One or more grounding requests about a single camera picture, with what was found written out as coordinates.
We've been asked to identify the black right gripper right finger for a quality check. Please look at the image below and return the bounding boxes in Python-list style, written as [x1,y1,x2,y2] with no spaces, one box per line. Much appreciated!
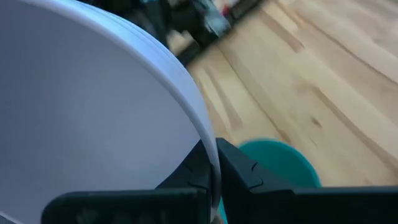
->
[216,138,398,224]

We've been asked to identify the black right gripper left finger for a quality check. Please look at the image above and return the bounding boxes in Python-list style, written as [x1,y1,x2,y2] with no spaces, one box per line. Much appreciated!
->
[40,140,214,224]

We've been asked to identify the teal plate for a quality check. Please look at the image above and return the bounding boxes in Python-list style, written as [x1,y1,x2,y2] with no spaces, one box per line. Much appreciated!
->
[217,139,323,224]

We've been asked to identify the lavender bowl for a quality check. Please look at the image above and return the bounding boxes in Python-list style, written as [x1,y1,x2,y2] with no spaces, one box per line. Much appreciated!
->
[0,0,222,224]

